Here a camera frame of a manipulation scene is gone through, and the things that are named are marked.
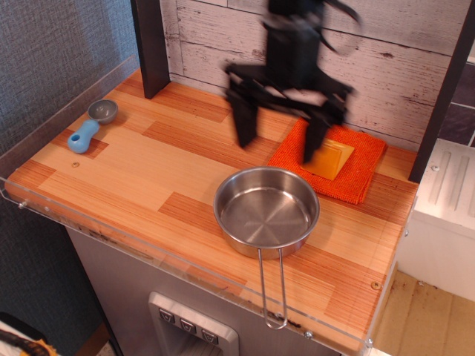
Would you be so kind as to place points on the steel pot with wire handle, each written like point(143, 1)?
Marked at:
point(266, 213)

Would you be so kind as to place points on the yellow black object corner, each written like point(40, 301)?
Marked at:
point(12, 344)

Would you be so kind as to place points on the orange cloth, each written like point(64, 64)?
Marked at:
point(352, 182)

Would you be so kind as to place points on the dark vertical post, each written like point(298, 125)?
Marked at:
point(447, 90)
point(151, 45)

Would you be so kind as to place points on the dark vertical post right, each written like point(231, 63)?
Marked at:
point(447, 90)

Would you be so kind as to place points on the clear acrylic table guard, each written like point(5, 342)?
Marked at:
point(146, 186)

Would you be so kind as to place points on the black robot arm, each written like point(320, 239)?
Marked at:
point(297, 11)

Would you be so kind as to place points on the yellow cheese wedge block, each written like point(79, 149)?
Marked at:
point(329, 159)

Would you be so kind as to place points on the grey toy fridge cabinet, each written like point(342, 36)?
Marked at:
point(123, 283)

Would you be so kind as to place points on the white toy sink unit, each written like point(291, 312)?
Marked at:
point(438, 242)

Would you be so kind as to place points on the dark vertical post left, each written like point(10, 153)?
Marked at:
point(151, 45)

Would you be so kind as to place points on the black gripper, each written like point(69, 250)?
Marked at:
point(289, 81)

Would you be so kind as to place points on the blue grey measuring scoop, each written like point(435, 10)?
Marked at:
point(101, 112)

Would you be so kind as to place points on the silver ice dispenser panel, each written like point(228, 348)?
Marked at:
point(183, 331)

